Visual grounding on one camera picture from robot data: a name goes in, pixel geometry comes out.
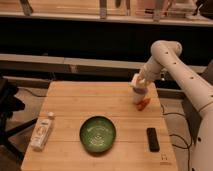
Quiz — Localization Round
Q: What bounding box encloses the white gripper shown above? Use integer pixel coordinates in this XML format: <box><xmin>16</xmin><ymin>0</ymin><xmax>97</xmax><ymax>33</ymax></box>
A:
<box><xmin>139</xmin><ymin>61</ymin><xmax>162</xmax><ymax>83</ymax></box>

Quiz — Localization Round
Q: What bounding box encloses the white sponge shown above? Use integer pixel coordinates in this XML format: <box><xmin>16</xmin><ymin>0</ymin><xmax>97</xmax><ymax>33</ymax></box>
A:
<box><xmin>130</xmin><ymin>73</ymin><xmax>140</xmax><ymax>87</ymax></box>

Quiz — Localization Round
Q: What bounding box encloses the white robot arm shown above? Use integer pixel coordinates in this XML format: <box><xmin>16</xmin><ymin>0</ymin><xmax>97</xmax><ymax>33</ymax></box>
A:
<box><xmin>136</xmin><ymin>40</ymin><xmax>213</xmax><ymax>171</ymax></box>

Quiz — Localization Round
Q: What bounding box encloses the orange carrot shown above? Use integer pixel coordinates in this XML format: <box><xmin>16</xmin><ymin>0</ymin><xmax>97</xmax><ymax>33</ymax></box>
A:
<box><xmin>136</xmin><ymin>98</ymin><xmax>150</xmax><ymax>111</ymax></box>

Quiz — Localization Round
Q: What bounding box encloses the dark cabinet at right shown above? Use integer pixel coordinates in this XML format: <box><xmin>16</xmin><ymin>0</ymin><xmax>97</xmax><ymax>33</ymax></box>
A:
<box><xmin>182</xmin><ymin>59</ymin><xmax>213</xmax><ymax>142</ymax></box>

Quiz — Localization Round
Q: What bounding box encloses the black remote control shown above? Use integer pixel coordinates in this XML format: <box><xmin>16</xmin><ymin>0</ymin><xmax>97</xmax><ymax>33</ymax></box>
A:
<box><xmin>146</xmin><ymin>128</ymin><xmax>160</xmax><ymax>152</ymax></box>

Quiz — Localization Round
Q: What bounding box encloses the green bowl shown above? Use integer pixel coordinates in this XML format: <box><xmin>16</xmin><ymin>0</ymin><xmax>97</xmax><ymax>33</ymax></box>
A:
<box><xmin>79</xmin><ymin>116</ymin><xmax>116</xmax><ymax>153</ymax></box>

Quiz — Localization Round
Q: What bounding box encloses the white bottle with label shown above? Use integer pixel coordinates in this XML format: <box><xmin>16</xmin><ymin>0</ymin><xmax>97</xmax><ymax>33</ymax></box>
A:
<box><xmin>30</xmin><ymin>112</ymin><xmax>55</xmax><ymax>151</ymax></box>

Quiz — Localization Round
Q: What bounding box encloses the black office chair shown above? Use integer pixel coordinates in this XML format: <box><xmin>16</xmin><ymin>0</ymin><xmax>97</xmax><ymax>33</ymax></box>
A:
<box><xmin>0</xmin><ymin>77</ymin><xmax>37</xmax><ymax>160</ymax></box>

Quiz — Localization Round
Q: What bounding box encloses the black cable on floor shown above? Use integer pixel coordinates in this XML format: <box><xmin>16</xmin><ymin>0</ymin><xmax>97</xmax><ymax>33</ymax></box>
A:
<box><xmin>161</xmin><ymin>103</ymin><xmax>193</xmax><ymax>171</ymax></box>

